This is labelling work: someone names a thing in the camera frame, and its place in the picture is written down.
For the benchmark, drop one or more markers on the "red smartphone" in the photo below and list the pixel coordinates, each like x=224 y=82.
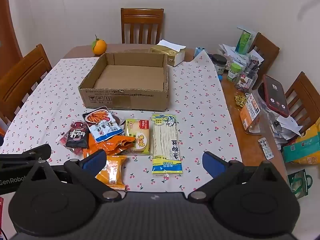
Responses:
x=275 y=95

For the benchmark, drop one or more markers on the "long yellow blue noodle packet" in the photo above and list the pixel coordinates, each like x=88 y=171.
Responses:
x=165 y=142

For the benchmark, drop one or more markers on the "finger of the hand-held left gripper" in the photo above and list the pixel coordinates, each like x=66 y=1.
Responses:
x=22 y=155

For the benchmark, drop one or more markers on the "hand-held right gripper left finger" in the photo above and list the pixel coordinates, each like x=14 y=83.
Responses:
x=93 y=161

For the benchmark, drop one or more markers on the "crumpled white papers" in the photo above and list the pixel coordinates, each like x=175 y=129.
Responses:
x=287 y=127

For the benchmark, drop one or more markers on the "red carton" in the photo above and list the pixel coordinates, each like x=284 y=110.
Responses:
x=1 y=212

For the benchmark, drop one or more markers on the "green white carton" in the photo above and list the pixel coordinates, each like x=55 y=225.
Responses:
x=245 y=40

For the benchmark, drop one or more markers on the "green lid jar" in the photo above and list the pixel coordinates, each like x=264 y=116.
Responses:
x=234 y=72

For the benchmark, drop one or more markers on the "wooden slat-back chair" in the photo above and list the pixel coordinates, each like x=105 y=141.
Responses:
x=268 y=47
x=20 y=77
x=142 y=13
x=303 y=90

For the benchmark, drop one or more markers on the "small red snack packet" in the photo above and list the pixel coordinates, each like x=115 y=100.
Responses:
x=62 y=140

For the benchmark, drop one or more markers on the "yellow bread packet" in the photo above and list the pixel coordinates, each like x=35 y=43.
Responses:
x=138 y=135

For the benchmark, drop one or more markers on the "black red snack packet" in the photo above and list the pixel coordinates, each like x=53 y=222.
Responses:
x=77 y=135

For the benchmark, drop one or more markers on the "small printed card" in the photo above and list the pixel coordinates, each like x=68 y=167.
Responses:
x=266 y=148

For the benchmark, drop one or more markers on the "yellow green shopping bag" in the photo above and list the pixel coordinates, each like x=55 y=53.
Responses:
x=302 y=150

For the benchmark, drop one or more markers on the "orange with green leaf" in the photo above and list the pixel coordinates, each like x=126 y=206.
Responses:
x=100 y=47

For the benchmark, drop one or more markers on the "small orange cake packet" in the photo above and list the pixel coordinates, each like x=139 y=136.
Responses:
x=113 y=170

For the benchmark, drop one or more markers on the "orange foil snack bag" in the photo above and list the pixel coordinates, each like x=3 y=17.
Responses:
x=115 y=145

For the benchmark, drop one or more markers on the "cardboard box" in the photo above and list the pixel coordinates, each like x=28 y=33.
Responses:
x=125 y=97

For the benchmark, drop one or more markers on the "yellow tissue box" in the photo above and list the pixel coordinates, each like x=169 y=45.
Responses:
x=175 y=56

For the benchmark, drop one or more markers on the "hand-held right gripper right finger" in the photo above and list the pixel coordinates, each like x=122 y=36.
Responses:
x=212 y=165

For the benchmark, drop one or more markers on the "pile of white papers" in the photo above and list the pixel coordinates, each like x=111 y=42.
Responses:
x=230 y=52

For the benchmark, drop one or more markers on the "green white shopping bag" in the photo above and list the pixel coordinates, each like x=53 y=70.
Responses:
x=297 y=185

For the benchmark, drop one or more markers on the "light blue small object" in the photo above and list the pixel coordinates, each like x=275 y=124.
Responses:
x=199 y=52

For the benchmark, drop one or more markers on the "black lid jar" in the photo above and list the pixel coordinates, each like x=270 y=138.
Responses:
x=219 y=63

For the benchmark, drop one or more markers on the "clear jar with dark contents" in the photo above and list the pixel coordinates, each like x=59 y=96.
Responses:
x=246 y=80

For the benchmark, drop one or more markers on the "blue white fries snack packet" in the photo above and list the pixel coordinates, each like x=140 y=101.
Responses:
x=100 y=127

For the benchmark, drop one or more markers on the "wooden door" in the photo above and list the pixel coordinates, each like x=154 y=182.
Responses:
x=8 y=30

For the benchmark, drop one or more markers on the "gold ornament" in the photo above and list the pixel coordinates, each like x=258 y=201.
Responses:
x=240 y=101

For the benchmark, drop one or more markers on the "clear container with orange label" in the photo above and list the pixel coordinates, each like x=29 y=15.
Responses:
x=248 y=112

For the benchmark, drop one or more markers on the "white cherry print tablecloth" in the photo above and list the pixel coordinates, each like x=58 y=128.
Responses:
x=200 y=92

